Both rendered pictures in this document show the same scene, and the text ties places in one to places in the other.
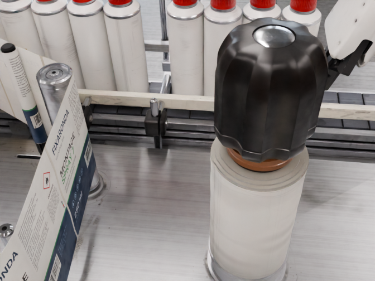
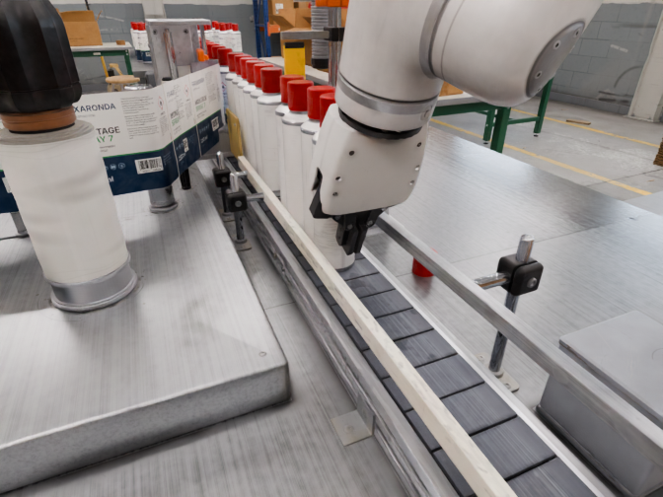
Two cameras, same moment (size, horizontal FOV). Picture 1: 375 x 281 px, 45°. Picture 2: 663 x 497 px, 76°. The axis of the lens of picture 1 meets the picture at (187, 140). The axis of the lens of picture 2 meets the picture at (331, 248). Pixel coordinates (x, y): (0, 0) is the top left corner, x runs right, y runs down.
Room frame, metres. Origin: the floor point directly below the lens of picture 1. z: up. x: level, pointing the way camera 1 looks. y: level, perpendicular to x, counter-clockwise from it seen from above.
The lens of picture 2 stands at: (0.29, -0.55, 1.17)
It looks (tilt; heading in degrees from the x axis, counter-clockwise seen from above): 30 degrees down; 58
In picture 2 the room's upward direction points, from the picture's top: straight up
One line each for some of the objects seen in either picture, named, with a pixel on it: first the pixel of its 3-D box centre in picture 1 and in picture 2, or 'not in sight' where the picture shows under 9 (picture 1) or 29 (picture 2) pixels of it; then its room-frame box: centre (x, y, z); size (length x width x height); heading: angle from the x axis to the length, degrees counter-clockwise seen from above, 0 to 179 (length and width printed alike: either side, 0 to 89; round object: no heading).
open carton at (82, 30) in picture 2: not in sight; (83, 27); (0.74, 5.52, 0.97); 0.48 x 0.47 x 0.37; 86
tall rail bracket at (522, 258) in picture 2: not in sight; (491, 317); (0.58, -0.36, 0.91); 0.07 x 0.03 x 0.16; 171
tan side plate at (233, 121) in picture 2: not in sight; (233, 136); (0.57, 0.28, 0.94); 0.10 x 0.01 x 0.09; 81
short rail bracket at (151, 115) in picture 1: (157, 130); (237, 209); (0.48, 0.04, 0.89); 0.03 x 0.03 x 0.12; 81
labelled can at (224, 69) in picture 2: not in sight; (230, 97); (0.63, 0.45, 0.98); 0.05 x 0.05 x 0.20
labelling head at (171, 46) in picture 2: not in sight; (190, 91); (0.53, 0.40, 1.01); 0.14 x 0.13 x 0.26; 81
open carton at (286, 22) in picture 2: not in sight; (300, 34); (2.13, 2.93, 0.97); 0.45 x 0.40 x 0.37; 175
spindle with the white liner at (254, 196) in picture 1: (256, 177); (55, 165); (0.27, -0.06, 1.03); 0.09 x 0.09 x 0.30
